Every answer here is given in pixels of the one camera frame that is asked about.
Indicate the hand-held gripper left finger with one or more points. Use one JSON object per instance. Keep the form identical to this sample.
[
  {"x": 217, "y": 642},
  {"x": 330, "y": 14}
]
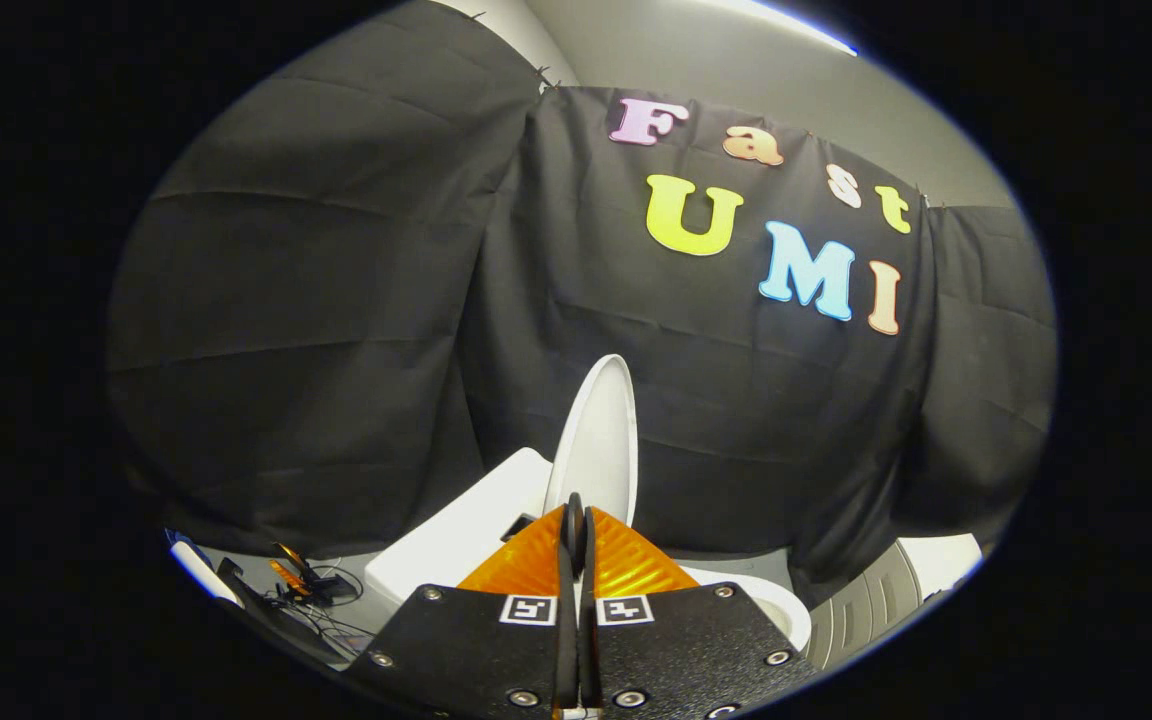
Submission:
[{"x": 476, "y": 650}]

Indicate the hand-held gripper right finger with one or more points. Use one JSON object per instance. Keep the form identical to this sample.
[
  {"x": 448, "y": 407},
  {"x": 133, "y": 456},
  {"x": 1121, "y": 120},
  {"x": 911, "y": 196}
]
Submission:
[{"x": 676, "y": 650}]

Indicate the white toilet bowl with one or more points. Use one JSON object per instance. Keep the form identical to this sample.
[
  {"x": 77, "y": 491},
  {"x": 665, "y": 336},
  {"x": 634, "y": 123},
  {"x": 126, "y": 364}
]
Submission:
[{"x": 774, "y": 600}]

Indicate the grey ribbed plastic panel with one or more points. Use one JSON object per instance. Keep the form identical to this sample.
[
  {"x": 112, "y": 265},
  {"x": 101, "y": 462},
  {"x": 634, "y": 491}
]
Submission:
[{"x": 866, "y": 610}]

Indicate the orange and black tool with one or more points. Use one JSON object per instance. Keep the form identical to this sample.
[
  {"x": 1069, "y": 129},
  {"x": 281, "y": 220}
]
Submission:
[{"x": 291, "y": 565}]

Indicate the white cylindrical object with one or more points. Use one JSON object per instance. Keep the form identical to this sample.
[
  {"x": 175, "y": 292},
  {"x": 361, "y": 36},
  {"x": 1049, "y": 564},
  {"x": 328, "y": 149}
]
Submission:
[{"x": 201, "y": 568}]

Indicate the black backdrop cloth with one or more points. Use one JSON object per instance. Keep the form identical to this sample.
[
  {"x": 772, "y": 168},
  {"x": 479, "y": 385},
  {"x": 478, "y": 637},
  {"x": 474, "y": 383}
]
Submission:
[{"x": 336, "y": 350}]

